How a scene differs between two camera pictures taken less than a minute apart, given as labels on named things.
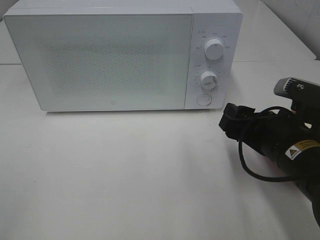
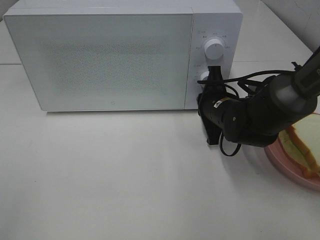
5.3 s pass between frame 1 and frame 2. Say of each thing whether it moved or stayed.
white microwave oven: stayed
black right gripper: moved
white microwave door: stayed
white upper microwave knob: stayed
